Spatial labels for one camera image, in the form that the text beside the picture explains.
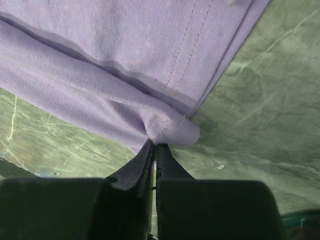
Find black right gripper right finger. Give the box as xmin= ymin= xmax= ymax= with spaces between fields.
xmin=154 ymin=144 xmax=284 ymax=240

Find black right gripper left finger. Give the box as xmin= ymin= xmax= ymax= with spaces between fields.
xmin=0 ymin=140 xmax=154 ymax=240

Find purple t-shirt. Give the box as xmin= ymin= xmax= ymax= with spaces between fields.
xmin=0 ymin=0 xmax=268 ymax=153

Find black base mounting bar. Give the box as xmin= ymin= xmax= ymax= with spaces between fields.
xmin=0 ymin=157 xmax=39 ymax=178

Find blue plastic laundry basket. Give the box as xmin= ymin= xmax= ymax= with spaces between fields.
xmin=281 ymin=208 xmax=320 ymax=240

